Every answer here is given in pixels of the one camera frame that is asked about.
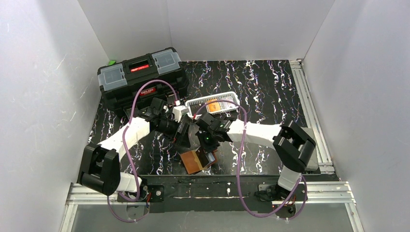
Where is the brown leather card holder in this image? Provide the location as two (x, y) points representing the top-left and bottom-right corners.
(180, 148), (218, 174)

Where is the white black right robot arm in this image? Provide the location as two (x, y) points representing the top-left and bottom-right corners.
(196, 113), (316, 191)

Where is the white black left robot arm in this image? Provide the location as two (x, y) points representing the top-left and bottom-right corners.
(76, 98), (190, 196)

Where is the orange credit card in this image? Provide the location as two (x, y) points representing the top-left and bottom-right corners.
(206, 100), (224, 114)

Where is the white credit card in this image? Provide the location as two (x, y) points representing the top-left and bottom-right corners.
(222, 100), (238, 112)

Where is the white plastic basket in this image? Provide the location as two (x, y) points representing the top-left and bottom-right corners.
(185, 91), (239, 118)

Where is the black plastic toolbox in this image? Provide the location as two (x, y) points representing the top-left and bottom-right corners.
(97, 47), (190, 117)

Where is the small green object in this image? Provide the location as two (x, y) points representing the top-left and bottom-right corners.
(107, 60), (116, 66)

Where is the grey plastic case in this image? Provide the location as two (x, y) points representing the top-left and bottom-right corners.
(302, 127), (320, 172)

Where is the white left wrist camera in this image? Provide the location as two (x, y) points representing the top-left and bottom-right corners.
(172, 105), (189, 122)

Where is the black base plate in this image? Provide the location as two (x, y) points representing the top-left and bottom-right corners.
(117, 174), (308, 214)

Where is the aluminium frame rail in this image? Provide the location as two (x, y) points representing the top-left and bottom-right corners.
(290, 59), (335, 174)

